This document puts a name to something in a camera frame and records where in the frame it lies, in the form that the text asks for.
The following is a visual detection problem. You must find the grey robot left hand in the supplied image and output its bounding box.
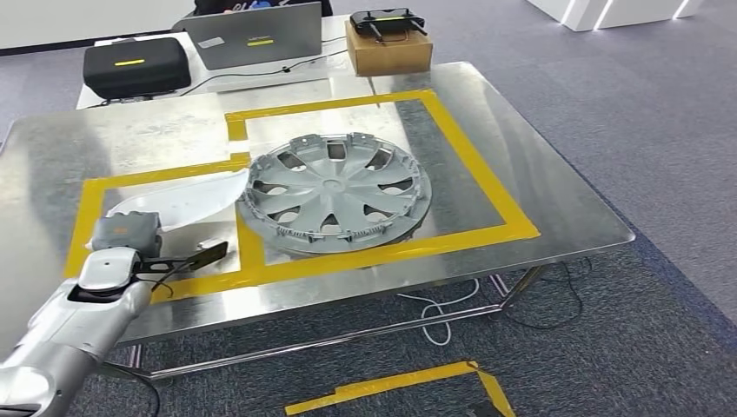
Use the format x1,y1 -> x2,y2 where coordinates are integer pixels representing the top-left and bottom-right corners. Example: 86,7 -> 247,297
86,211 -> 163,258

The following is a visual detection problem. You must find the white curved plastic part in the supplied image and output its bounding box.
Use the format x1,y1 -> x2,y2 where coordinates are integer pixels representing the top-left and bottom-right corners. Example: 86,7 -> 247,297
106,168 -> 251,233

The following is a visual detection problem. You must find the yellow workbench tape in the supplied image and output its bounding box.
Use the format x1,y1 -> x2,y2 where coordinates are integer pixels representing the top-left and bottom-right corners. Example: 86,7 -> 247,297
63,88 -> 541,304

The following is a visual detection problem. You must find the steel workbench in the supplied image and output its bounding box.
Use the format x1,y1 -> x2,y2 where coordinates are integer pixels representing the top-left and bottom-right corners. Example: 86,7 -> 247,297
0,61 -> 636,381

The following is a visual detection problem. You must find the black carry case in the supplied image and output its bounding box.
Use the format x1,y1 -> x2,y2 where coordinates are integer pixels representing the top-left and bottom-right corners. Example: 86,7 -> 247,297
83,36 -> 192,101

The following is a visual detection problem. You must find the white side table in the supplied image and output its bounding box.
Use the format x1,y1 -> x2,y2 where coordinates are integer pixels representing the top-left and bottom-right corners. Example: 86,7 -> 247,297
76,14 -> 369,110

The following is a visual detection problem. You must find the grey wheel hubcap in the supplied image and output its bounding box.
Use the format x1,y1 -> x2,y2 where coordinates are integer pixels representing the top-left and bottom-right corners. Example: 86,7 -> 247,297
236,132 -> 434,257

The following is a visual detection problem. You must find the grey laptop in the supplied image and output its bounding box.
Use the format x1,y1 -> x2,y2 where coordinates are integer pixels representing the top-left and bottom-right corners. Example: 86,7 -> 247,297
172,1 -> 323,71

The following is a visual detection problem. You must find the person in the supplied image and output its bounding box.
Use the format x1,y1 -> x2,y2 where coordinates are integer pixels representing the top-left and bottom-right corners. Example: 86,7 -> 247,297
192,0 -> 335,17

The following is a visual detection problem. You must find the brown cardboard box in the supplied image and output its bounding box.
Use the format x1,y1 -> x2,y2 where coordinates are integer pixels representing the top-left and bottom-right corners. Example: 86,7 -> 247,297
345,20 -> 434,77

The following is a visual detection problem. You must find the black antenna router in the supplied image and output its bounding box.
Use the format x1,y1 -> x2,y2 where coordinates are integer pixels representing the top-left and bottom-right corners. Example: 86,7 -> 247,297
349,8 -> 430,43

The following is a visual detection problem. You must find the white lit furniture block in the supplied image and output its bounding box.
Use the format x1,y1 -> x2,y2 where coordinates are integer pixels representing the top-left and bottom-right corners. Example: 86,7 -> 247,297
527,0 -> 707,33

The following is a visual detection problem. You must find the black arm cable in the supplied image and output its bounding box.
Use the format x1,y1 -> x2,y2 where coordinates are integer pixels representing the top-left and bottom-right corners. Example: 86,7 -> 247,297
95,261 -> 194,417

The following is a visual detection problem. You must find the black table cable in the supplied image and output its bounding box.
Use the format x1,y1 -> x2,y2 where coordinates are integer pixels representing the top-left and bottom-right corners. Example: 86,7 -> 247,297
178,49 -> 349,96

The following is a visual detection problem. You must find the white power cable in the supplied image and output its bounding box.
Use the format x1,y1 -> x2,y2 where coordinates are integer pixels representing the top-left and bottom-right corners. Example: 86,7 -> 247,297
397,277 -> 481,348

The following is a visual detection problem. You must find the black floor cable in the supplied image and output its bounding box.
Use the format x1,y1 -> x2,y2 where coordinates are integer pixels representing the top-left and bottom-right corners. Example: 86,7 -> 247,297
489,255 -> 594,331

